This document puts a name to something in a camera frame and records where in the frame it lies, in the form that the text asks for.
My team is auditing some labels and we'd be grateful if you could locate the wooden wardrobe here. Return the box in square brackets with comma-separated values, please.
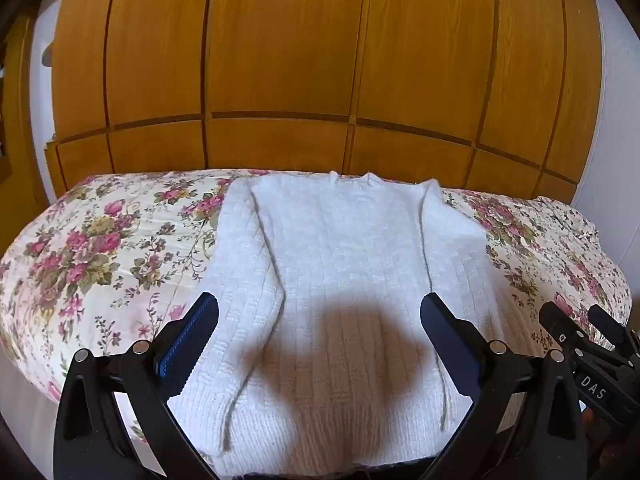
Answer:
[45, 0, 603, 200]

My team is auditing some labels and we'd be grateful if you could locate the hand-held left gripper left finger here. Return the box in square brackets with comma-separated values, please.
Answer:
[53, 292, 221, 480]

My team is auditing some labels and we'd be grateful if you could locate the floral bedspread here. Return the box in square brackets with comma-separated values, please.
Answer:
[0, 169, 633, 461]

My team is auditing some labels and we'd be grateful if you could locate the wooden door frame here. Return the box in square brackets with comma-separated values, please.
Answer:
[0, 10, 38, 216]

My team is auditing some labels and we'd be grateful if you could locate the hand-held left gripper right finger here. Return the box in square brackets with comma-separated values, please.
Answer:
[420, 293, 587, 480]

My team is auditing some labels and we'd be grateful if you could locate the white knitted sweater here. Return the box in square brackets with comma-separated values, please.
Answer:
[167, 170, 503, 478]

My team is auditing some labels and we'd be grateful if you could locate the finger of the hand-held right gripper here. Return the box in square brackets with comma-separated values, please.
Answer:
[538, 301, 583, 361]
[587, 304, 628, 348]

